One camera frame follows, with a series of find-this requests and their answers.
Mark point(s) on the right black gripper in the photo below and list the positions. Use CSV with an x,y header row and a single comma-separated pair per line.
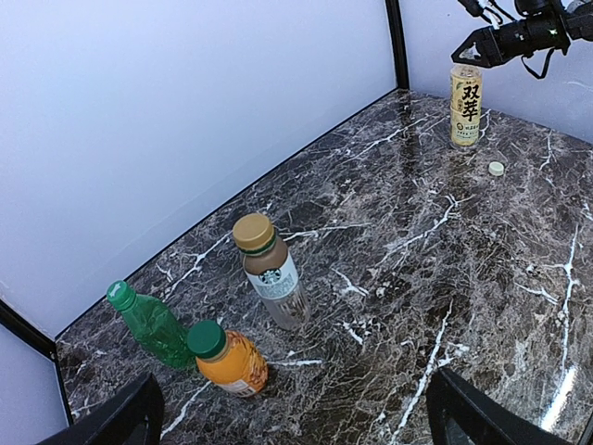
x,y
486,44

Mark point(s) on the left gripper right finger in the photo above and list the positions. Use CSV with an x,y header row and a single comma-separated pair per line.
x,y
459,413

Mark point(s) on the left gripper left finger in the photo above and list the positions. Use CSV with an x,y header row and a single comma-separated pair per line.
x,y
133,416

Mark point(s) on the yellow tea bottle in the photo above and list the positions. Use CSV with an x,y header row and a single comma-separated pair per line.
x,y
466,91

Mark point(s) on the pale yellow bottle cap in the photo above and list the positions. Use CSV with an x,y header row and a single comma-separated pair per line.
x,y
496,168

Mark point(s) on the brown coffee bottle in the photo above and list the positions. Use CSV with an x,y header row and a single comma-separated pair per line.
x,y
271,271

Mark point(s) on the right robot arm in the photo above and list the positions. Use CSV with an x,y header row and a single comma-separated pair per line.
x,y
538,25

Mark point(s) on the green plastic bottle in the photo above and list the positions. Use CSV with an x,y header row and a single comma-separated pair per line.
x,y
152,324

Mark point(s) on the orange juice bottle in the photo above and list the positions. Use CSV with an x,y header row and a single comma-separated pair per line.
x,y
228,359

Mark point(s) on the left black frame post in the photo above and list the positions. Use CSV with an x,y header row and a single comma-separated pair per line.
x,y
398,44

